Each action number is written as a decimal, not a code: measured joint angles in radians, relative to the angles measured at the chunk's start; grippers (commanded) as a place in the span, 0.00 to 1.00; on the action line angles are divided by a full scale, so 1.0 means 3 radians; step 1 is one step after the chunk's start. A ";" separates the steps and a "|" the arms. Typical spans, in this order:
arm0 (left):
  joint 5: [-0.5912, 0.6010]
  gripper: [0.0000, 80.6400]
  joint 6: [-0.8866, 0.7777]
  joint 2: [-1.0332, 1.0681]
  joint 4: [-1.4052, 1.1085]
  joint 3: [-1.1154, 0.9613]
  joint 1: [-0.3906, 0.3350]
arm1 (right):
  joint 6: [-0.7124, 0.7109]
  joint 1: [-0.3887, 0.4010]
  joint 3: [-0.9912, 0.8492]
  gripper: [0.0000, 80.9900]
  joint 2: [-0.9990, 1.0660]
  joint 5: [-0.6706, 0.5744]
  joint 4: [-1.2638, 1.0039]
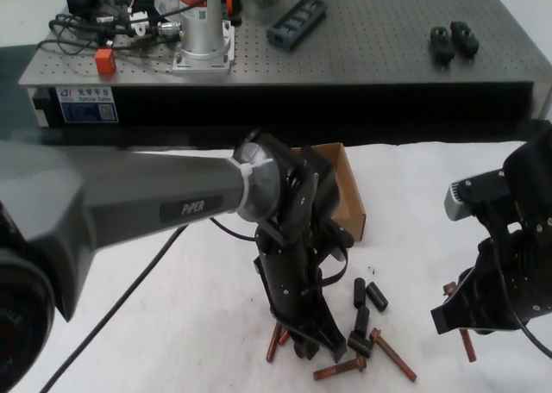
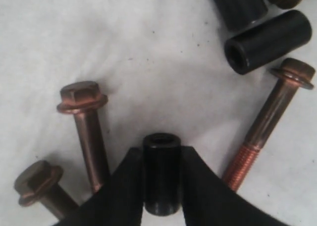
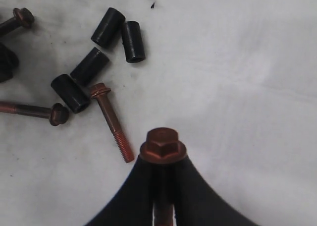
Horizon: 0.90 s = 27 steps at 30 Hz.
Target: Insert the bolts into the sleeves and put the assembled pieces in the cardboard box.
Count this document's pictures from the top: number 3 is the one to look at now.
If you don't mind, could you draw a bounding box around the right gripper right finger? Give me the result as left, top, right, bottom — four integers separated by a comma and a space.
173, 153, 260, 226

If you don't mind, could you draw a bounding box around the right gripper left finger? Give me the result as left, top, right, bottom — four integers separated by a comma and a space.
83, 154, 156, 226

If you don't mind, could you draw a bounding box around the copper flange bolt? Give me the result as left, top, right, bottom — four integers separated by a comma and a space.
139, 127, 187, 226
0, 7, 35, 37
88, 82, 135, 164
0, 101, 70, 126

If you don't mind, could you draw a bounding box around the black cylindrical sleeve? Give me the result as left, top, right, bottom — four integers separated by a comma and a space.
0, 42, 20, 83
69, 47, 110, 87
90, 7, 126, 49
120, 20, 146, 63
51, 73, 91, 114

